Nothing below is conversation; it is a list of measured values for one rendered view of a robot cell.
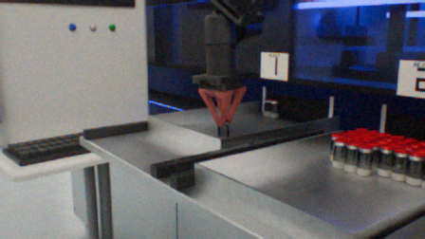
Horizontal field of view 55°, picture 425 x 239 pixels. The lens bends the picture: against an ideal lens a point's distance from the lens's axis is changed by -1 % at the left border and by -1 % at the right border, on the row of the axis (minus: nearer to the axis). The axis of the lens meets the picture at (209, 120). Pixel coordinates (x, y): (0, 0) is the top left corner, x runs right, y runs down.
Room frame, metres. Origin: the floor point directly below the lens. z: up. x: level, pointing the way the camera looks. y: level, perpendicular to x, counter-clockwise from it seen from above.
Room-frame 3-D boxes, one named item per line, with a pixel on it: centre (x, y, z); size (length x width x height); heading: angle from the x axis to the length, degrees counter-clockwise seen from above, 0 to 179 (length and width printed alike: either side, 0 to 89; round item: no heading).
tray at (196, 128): (0.89, -0.08, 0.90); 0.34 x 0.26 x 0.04; 127
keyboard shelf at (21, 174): (1.07, 0.33, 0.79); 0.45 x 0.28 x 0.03; 131
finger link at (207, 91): (0.77, -0.03, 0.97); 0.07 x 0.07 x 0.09; 51
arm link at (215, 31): (0.77, -0.02, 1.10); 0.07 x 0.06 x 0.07; 141
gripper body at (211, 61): (0.77, -0.02, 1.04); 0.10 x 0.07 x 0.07; 141
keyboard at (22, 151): (1.04, 0.31, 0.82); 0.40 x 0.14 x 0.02; 131
